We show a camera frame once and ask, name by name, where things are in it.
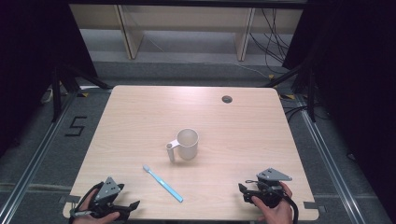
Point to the light blue toothbrush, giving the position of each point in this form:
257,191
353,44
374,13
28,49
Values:
165,185

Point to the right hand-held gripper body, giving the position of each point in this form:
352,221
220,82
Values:
270,186

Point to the person's left hand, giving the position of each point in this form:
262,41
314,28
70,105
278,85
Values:
88,199

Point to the person's right hand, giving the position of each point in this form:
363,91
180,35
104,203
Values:
280,214

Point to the black metal stand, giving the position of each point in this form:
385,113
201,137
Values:
57,93
311,93

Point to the grey metal floor rail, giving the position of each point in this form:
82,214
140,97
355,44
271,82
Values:
330,161
34,158

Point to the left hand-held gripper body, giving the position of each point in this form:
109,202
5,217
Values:
106,191

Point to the beige wooden shelf unit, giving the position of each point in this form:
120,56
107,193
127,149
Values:
186,18

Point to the grey table bracket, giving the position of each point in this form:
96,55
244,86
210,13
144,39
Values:
313,207
69,199

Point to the dark curtain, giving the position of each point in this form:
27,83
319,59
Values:
31,46
355,62

